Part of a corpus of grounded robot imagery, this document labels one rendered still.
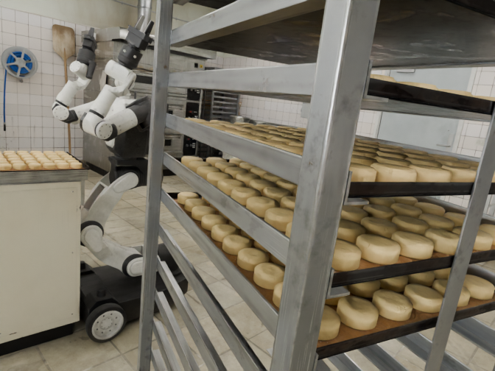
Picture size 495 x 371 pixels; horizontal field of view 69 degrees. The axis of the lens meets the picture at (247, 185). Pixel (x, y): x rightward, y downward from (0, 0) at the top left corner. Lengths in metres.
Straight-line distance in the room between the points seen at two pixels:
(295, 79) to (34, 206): 1.59
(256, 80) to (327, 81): 0.18
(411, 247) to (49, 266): 1.73
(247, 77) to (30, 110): 5.54
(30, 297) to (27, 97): 4.22
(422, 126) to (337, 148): 4.98
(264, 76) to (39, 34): 5.62
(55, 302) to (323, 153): 1.88
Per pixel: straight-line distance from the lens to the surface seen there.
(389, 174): 0.41
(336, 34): 0.30
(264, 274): 0.52
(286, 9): 0.44
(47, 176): 1.84
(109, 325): 2.13
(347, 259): 0.39
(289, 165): 0.38
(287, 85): 0.40
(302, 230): 0.32
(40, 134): 6.02
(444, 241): 0.53
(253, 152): 0.45
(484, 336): 0.77
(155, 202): 0.90
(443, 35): 0.53
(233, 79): 0.53
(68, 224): 1.92
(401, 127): 5.37
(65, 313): 2.13
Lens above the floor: 1.29
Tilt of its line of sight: 13 degrees down
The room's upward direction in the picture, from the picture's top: 7 degrees clockwise
